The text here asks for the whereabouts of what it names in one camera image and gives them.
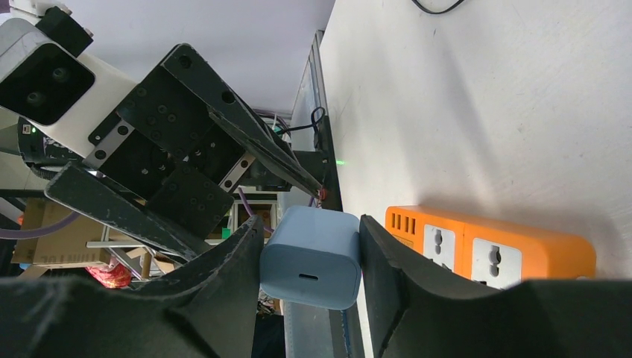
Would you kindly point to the light blue charger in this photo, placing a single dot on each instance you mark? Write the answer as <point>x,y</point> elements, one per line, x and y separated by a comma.
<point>313,258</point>

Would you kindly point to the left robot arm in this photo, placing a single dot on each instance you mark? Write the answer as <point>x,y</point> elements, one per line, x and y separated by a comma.
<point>34,153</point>

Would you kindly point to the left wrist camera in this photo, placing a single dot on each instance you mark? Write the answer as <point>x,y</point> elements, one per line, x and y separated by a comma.
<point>48,78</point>

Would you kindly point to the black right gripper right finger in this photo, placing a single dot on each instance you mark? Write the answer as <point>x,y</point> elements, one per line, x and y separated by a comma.
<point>416,308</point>

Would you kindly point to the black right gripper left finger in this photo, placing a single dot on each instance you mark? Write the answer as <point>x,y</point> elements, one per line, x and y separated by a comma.
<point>206,308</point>

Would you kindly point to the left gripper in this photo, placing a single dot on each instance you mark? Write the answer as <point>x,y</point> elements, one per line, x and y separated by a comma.
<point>181,140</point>

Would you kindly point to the black charger with cable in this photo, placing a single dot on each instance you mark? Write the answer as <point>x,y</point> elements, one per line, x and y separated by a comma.
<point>437,8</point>

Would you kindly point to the orange power strip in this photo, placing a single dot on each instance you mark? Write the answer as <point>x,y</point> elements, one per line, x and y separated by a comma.
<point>491,252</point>

